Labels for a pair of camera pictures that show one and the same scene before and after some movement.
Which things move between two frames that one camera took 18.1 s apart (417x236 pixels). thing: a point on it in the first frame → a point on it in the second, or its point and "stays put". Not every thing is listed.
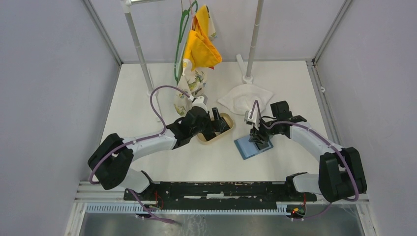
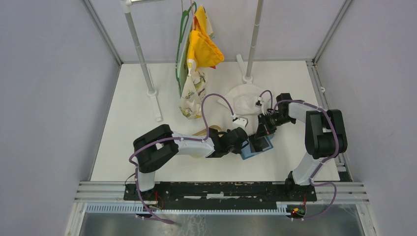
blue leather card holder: [248, 149] stays put
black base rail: [188, 195] stays put
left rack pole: [126, 4] stays put
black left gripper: [219, 124] → [238, 150]
